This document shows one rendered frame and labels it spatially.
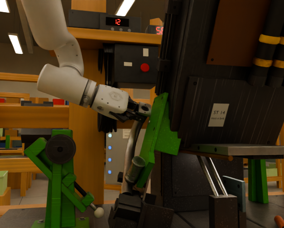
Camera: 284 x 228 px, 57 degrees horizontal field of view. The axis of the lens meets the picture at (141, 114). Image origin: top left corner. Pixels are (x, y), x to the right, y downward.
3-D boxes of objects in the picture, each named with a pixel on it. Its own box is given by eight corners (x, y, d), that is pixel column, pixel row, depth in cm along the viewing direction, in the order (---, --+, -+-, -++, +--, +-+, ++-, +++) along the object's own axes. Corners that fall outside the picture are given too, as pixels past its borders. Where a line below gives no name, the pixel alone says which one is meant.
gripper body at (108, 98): (90, 95, 74) (127, 109, 76) (97, 76, 82) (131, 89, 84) (84, 114, 78) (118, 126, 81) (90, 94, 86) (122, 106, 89)
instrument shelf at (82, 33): (269, 52, 110) (269, 43, 110) (41, 35, 91) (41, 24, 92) (236, 67, 134) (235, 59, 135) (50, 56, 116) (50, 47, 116)
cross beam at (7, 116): (278, 129, 132) (277, 111, 133) (-6, 127, 105) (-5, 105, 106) (271, 129, 137) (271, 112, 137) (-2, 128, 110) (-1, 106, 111)
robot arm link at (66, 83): (84, 93, 86) (77, 110, 79) (44, 78, 83) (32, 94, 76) (91, 73, 81) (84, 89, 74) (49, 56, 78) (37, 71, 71)
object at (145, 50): (159, 83, 100) (158, 45, 101) (114, 82, 96) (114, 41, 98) (151, 89, 112) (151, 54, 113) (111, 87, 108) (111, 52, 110)
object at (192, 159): (246, 208, 92) (243, 111, 95) (162, 213, 86) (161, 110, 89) (219, 196, 110) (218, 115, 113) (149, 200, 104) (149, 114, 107)
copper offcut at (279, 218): (290, 234, 68) (290, 225, 68) (280, 233, 68) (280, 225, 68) (282, 223, 76) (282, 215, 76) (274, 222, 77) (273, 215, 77)
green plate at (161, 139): (174, 174, 71) (192, 100, 74) (145, 167, 69) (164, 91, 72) (162, 169, 82) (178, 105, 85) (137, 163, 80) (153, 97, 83)
